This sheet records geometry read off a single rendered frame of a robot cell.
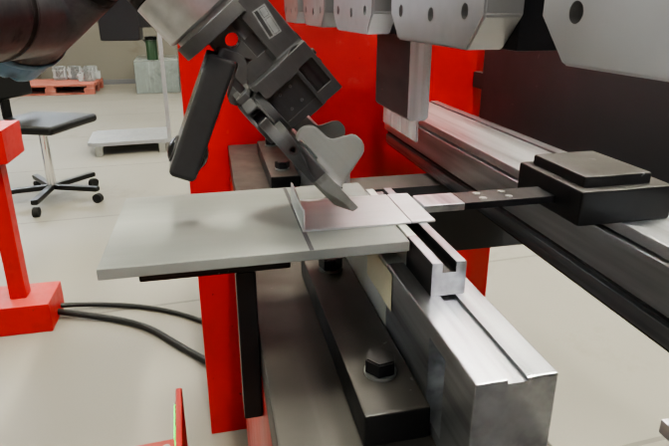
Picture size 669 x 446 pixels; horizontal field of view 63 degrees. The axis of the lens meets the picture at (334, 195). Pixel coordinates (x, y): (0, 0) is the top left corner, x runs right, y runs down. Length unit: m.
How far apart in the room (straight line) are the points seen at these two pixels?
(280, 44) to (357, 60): 0.93
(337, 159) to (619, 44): 0.33
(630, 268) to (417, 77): 0.30
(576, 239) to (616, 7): 0.51
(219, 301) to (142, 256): 1.08
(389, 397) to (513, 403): 0.11
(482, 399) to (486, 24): 0.23
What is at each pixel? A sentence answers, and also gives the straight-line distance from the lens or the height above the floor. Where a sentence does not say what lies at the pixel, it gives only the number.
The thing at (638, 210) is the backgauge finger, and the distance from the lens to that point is 0.65.
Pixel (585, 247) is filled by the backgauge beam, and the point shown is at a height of 0.94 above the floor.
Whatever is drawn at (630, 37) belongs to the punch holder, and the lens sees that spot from 0.21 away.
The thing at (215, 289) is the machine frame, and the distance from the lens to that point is 1.54.
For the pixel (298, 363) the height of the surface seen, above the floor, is 0.88.
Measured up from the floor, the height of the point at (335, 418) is 0.88.
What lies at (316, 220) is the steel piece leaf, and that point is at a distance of 0.53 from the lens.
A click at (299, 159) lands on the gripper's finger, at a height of 1.07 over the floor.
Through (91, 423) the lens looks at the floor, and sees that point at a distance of 1.96.
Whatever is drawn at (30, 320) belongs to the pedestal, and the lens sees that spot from 2.47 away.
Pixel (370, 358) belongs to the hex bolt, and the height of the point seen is 0.92.
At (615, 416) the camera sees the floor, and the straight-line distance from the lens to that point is 2.03.
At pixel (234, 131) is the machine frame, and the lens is 1.40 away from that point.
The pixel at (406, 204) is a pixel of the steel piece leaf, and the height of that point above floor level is 1.00.
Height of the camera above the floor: 1.20
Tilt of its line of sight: 19 degrees down
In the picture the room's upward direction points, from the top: straight up
